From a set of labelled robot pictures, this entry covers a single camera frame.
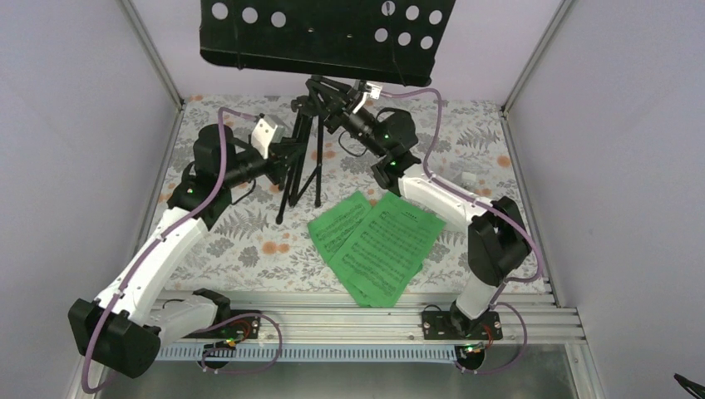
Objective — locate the white metronome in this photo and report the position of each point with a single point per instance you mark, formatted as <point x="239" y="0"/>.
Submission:
<point x="468" y="180"/>

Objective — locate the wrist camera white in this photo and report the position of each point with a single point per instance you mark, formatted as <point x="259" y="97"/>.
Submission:
<point x="366" y="90"/>
<point x="268" y="130"/>

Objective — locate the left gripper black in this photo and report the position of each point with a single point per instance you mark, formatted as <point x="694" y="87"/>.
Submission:
<point x="277" y="152"/>

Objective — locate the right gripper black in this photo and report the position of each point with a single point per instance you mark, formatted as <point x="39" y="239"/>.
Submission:
<point x="321" y="88"/>

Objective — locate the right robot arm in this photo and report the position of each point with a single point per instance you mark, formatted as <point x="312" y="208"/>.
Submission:
<point x="498" y="241"/>

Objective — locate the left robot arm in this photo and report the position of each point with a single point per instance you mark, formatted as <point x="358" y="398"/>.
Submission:
<point x="119" y="327"/>

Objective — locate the black perforated music stand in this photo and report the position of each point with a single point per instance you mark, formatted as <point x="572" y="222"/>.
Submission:
<point x="393" y="42"/>

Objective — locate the aluminium rail frame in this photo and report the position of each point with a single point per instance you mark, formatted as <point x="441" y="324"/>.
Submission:
<point x="322" y="345"/>

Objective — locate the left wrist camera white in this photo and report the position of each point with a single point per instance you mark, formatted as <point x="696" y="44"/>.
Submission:
<point x="268" y="130"/>

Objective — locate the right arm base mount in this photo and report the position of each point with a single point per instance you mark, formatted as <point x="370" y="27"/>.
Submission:
<point x="476" y="335"/>

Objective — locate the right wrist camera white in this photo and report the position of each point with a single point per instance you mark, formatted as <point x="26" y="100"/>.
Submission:
<point x="366" y="90"/>

